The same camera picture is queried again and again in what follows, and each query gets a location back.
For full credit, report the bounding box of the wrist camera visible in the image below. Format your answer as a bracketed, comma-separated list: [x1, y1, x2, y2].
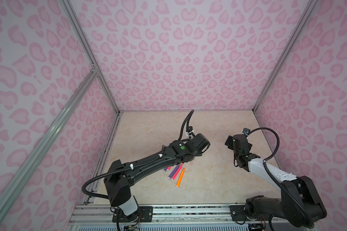
[242, 128, 251, 136]
[186, 126, 195, 139]

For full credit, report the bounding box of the purple pen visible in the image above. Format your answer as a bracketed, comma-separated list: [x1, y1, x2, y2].
[168, 164, 181, 179]

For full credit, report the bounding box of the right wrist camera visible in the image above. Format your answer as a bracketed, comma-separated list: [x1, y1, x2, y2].
[242, 128, 251, 136]

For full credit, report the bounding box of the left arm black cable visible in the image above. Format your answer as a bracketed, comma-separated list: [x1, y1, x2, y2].
[81, 109, 195, 200]

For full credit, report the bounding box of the aluminium corner post left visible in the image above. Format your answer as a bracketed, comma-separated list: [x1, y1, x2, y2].
[59, 0, 120, 115]

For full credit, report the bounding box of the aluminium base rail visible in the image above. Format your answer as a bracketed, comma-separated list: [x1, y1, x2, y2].
[66, 203, 322, 231]

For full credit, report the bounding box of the orange pen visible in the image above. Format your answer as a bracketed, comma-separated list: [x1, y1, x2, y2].
[176, 168, 185, 187]

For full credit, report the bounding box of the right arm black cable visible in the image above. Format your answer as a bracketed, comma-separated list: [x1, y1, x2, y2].
[245, 127, 316, 229]

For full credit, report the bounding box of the aluminium diagonal wall bar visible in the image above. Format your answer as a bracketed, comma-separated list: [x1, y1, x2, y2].
[0, 70, 98, 224]

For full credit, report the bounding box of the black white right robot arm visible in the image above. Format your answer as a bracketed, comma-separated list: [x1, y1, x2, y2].
[225, 133, 327, 229]

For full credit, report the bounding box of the aluminium corner post right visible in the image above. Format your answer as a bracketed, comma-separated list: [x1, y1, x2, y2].
[252, 0, 320, 114]

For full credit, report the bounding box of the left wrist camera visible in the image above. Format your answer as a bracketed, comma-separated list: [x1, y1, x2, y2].
[186, 126, 195, 139]

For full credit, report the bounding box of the aluminium corner post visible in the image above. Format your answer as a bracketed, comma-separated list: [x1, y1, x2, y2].
[252, 0, 320, 114]
[59, 0, 120, 115]

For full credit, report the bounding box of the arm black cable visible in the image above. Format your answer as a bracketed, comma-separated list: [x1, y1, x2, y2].
[245, 127, 316, 229]
[81, 109, 195, 200]

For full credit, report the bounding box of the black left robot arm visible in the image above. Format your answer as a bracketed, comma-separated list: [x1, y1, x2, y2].
[104, 133, 210, 216]

